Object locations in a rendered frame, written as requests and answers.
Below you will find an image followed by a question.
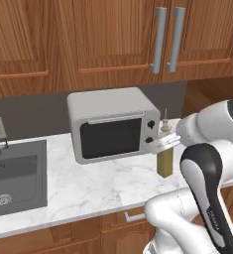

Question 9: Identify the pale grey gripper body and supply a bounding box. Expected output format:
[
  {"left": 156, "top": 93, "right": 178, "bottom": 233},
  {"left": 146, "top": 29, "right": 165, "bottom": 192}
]
[{"left": 150, "top": 132, "right": 182, "bottom": 155}]

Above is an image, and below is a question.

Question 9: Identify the olive oil and vinegar bottle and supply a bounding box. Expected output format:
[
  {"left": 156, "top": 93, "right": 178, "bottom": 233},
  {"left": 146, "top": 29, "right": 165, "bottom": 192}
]
[{"left": 156, "top": 107, "right": 175, "bottom": 180}]

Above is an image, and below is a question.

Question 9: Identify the black glass oven door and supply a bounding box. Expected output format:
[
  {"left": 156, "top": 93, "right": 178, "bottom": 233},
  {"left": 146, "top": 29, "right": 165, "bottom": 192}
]
[{"left": 78, "top": 117, "right": 144, "bottom": 161}]

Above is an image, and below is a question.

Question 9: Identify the white toaster oven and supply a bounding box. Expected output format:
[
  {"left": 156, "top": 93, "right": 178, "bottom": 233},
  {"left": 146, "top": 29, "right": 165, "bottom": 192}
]
[{"left": 66, "top": 86, "right": 162, "bottom": 166}]

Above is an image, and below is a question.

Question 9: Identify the wooden drawer front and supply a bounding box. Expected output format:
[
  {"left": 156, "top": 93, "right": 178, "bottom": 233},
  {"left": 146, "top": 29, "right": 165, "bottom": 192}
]
[{"left": 101, "top": 205, "right": 156, "bottom": 233}]

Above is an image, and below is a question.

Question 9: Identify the wooden base cupboard door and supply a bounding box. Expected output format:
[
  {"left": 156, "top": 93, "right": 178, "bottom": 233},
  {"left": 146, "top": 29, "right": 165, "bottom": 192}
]
[
  {"left": 0, "top": 216, "right": 103, "bottom": 254},
  {"left": 100, "top": 221, "right": 158, "bottom": 254}
]

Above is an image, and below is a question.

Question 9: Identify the grey steel sink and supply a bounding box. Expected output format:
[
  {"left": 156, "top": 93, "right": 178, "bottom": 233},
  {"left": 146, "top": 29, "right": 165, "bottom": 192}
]
[{"left": 0, "top": 139, "right": 49, "bottom": 219}]

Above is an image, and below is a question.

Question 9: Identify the silver oven door handle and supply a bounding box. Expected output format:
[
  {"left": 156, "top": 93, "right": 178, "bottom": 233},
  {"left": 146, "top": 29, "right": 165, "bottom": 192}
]
[{"left": 87, "top": 112, "right": 146, "bottom": 126}]

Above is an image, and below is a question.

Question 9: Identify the silver drawer handle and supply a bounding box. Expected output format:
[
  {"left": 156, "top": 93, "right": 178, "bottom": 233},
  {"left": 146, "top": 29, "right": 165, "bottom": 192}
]
[{"left": 123, "top": 211, "right": 147, "bottom": 224}]

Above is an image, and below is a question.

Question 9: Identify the grey cupboard bar handle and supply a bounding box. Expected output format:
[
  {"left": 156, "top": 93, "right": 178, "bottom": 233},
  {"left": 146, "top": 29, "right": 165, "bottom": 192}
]
[
  {"left": 165, "top": 6, "right": 187, "bottom": 73},
  {"left": 149, "top": 6, "right": 169, "bottom": 74}
]

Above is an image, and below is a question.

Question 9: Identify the wooden wall cupboard door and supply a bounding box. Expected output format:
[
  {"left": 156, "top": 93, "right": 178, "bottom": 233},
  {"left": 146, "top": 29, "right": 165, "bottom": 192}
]
[
  {"left": 55, "top": 0, "right": 171, "bottom": 92},
  {"left": 0, "top": 0, "right": 60, "bottom": 99},
  {"left": 160, "top": 0, "right": 233, "bottom": 84}
]

